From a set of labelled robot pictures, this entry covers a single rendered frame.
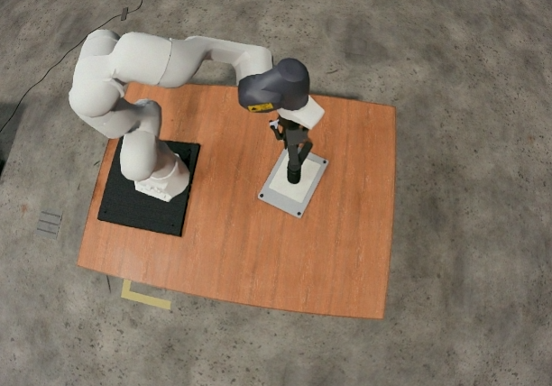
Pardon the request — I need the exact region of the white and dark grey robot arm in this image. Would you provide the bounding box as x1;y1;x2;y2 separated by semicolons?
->
69;30;325;202

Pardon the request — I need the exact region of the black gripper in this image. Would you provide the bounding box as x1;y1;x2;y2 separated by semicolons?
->
269;115;309;150

